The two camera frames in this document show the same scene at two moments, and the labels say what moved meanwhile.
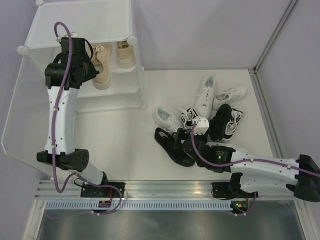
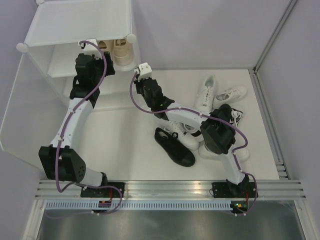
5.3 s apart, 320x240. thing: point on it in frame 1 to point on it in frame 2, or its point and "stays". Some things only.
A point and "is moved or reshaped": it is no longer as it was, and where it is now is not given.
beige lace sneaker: [102, 61] is moved or reshaped
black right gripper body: [180, 136] to [139, 81]
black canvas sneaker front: [169, 140] stays
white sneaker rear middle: [203, 101] stays
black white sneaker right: [236, 116] stays
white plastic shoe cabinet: [97, 21] stays
